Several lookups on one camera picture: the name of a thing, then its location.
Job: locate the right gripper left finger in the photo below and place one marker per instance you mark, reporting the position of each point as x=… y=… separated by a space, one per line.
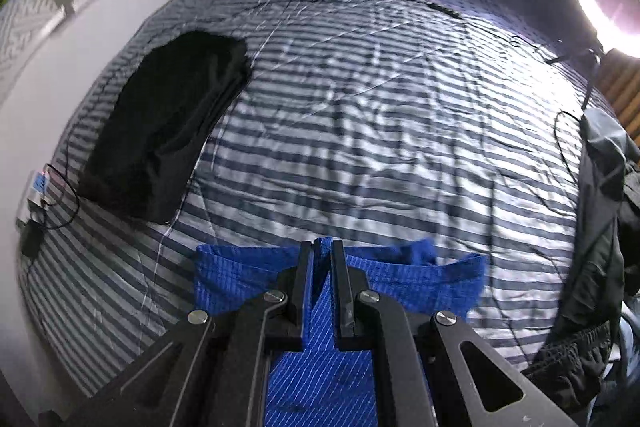
x=288 y=323

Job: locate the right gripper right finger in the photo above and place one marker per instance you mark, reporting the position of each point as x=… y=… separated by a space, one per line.
x=352 y=319

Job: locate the blue shorts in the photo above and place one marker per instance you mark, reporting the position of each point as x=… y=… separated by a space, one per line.
x=321 y=386

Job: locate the striped bed quilt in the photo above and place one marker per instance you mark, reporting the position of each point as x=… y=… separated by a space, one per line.
x=372 y=121

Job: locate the grey dark clothes pile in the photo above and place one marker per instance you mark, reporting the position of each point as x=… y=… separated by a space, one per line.
x=570 y=366

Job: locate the black folded garment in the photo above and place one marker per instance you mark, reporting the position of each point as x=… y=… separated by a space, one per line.
x=148 y=148

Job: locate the black charger adapter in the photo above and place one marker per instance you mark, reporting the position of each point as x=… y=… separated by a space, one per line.
x=31 y=239

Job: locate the white power strip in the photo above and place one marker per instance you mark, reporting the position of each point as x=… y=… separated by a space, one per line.
x=36 y=189

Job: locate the black light tripod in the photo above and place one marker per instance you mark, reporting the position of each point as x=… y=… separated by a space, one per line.
x=588 y=62

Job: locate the wooden slatted bed rail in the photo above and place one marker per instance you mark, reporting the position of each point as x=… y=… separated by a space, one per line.
x=618 y=80

